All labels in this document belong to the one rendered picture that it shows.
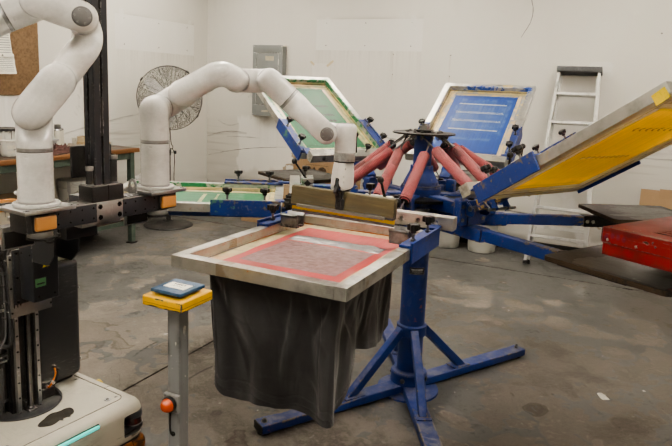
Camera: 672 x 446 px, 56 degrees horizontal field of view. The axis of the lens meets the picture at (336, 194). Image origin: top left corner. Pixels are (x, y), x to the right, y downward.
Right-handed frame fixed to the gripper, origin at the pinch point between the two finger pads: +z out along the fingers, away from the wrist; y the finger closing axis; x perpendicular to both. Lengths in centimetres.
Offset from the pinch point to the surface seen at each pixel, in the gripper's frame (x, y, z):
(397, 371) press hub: -2, -82, 98
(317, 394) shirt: 18, 47, 48
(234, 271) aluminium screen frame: -6, 57, 12
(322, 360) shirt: 19, 48, 37
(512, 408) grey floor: 53, -95, 108
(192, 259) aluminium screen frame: -21, 57, 11
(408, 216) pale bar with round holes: 16.9, -24.4, 6.3
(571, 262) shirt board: 77, -22, 13
